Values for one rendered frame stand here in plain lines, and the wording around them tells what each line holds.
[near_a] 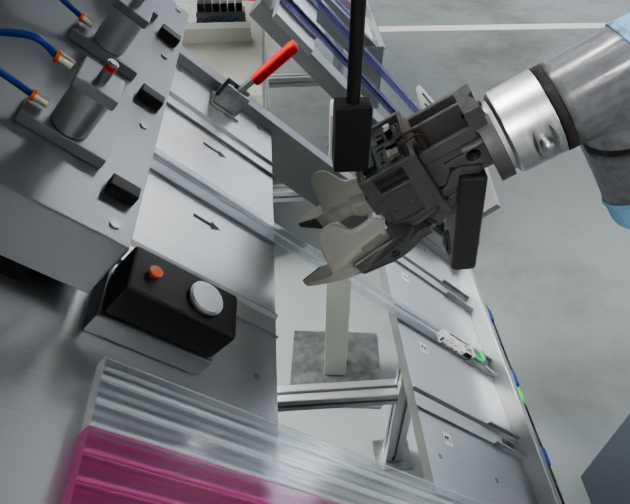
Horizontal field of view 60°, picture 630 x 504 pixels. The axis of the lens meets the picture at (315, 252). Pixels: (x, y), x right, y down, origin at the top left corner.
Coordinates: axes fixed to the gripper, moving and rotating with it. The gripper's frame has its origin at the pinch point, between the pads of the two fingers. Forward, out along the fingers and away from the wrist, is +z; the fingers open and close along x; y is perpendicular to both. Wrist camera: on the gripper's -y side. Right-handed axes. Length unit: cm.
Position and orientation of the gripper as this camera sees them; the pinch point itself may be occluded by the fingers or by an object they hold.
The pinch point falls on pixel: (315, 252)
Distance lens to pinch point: 54.4
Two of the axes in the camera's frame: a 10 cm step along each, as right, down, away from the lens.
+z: -8.4, 4.3, 3.4
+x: 0.7, 6.9, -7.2
